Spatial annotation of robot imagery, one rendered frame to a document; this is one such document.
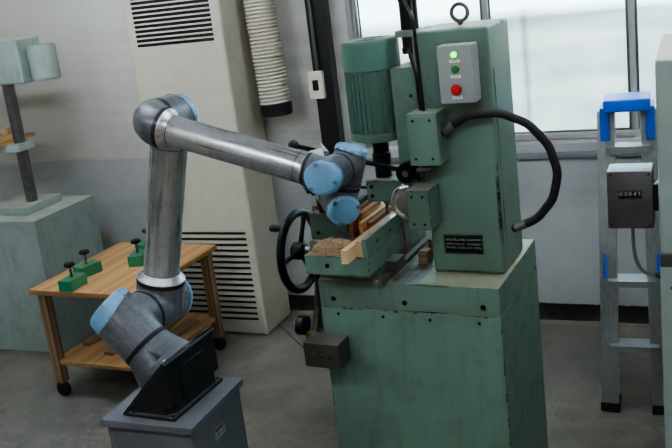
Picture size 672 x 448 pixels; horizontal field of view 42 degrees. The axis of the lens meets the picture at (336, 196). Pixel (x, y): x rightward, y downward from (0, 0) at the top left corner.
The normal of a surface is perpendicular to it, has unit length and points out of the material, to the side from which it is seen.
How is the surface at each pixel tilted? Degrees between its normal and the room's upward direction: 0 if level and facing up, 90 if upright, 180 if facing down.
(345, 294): 90
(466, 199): 90
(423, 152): 90
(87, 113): 90
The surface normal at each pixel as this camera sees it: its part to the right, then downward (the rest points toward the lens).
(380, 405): -0.43, 0.28
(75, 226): 0.93, -0.02
